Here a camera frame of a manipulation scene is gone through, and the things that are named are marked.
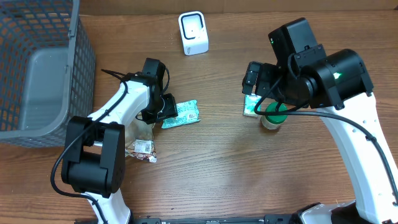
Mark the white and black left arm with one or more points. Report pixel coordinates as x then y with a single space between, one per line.
92 164

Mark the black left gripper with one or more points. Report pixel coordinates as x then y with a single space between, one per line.
171 111

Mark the brown snack packet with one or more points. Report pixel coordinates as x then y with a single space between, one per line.
139 141

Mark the white barcode scanner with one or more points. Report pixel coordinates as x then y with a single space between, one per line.
193 33

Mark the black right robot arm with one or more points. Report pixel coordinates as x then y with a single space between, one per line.
337 88

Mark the teal Kleenex tissue pack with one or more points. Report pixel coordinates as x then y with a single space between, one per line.
249 103

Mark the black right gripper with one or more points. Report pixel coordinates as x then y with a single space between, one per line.
253 79

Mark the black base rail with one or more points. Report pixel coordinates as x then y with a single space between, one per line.
217 221

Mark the teal snack bar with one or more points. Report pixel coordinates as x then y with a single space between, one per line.
188 113

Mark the green lidded jar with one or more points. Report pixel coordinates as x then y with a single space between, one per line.
272 122

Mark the dark grey mesh basket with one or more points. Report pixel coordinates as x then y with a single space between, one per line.
47 71

